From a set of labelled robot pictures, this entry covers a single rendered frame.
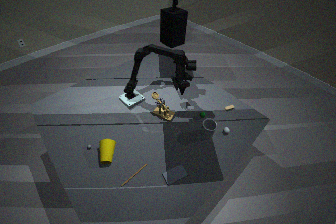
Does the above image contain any tan flat wooden plank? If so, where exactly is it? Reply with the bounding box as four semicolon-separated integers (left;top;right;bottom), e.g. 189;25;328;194
224;105;234;111

